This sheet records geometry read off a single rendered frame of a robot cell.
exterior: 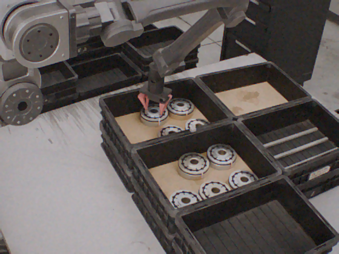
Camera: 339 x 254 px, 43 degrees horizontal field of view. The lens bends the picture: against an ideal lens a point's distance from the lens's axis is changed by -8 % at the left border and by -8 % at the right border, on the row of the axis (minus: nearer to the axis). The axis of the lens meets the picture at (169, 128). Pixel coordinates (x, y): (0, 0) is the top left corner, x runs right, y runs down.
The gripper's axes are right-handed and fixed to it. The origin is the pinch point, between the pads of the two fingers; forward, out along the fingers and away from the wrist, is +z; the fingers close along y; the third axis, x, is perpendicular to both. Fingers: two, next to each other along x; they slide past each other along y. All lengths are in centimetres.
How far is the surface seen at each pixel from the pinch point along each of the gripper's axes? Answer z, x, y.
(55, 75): 40, -49, 85
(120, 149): 2.9, 22.4, 1.6
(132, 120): 4.1, 4.7, 6.3
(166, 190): 3.4, 31.6, -19.9
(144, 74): 41, -76, 40
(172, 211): -7, 47, -28
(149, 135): 3.9, 9.6, -3.0
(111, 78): 51, -76, 63
